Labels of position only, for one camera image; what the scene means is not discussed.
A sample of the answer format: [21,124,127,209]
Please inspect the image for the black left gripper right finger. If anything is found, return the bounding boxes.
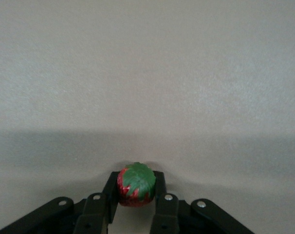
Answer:
[149,170,257,234]

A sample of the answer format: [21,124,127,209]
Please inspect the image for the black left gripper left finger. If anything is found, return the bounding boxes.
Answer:
[0,171,120,234]

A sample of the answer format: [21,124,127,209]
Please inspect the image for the red plastic strawberry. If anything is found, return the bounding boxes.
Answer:
[116,161,157,208]

